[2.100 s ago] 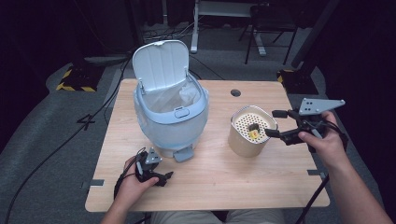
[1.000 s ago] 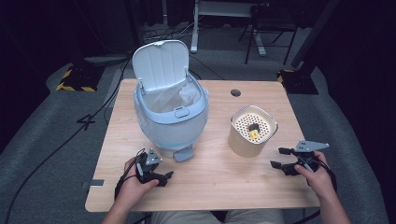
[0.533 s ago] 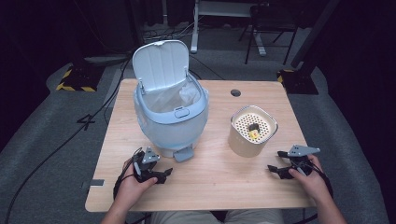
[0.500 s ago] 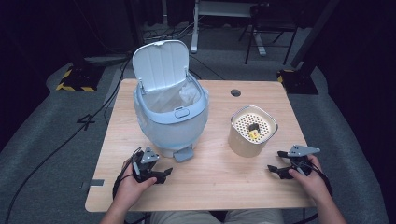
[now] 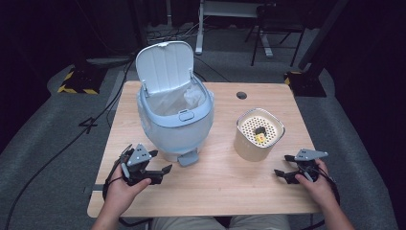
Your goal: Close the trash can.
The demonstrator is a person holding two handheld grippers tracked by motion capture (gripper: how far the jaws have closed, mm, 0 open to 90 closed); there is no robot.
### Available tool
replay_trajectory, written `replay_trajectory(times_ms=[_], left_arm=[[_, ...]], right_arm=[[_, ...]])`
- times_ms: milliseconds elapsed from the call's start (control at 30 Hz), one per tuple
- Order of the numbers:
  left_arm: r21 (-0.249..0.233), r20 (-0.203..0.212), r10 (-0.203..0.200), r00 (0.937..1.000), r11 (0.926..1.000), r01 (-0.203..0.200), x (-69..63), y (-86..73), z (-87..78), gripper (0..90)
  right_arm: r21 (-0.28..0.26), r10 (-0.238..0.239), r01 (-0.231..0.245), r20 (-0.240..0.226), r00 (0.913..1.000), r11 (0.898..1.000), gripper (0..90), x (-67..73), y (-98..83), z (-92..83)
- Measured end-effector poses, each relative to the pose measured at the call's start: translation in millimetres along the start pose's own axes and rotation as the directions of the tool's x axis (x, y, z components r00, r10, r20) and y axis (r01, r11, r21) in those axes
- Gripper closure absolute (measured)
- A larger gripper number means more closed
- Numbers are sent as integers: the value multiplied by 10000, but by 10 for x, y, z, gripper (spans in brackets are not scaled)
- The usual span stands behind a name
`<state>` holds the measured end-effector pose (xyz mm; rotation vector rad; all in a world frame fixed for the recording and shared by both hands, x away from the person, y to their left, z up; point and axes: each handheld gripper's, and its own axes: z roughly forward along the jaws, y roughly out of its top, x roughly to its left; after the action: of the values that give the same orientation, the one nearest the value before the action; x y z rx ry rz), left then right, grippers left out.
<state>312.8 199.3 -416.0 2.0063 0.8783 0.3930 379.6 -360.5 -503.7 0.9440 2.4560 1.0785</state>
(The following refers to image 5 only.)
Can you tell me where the translucent white trash bag liner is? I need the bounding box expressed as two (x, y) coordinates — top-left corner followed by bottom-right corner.
(147, 80), (208, 117)

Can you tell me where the beige container with perforated strainer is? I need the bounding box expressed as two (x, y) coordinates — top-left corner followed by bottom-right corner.
(233, 107), (286, 163)

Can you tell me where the bundle of floor cables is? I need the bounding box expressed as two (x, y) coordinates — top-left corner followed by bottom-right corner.
(146, 18), (207, 43)

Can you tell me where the long black floor cable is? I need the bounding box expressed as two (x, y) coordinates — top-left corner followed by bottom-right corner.
(3, 47), (143, 230)

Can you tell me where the person's right hand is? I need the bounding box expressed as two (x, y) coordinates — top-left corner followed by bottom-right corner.
(294, 158), (336, 211)

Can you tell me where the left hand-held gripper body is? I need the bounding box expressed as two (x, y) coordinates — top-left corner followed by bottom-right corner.
(120, 143), (164, 187)

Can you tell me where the white desk frame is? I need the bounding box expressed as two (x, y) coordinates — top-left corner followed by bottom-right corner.
(194, 0), (275, 58)

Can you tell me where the black chair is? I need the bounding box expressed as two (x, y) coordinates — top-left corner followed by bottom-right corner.
(243, 2), (307, 68)

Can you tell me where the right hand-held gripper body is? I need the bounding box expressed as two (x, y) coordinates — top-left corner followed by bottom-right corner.
(293, 148), (329, 183)

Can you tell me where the dark slanted stand pole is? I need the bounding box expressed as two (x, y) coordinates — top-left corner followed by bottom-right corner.
(297, 0), (350, 72)

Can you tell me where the yellow black striped stand base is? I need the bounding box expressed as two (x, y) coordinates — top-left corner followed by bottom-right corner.
(56, 64), (108, 96)
(283, 70), (327, 98)

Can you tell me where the grey table edge clamp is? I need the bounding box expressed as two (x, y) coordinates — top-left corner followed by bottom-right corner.
(82, 183), (106, 196)

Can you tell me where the person's left hand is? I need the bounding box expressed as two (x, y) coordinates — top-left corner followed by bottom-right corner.
(102, 164), (153, 218)

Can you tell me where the right hand-held gripper black cable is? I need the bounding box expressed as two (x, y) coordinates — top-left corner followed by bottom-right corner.
(303, 164), (341, 206)

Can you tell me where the dark tea bag yellow tag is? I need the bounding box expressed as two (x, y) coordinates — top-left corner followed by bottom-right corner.
(253, 126), (268, 144)

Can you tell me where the light blue pedal trash can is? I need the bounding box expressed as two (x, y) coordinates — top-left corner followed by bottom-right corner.
(135, 40), (215, 168)

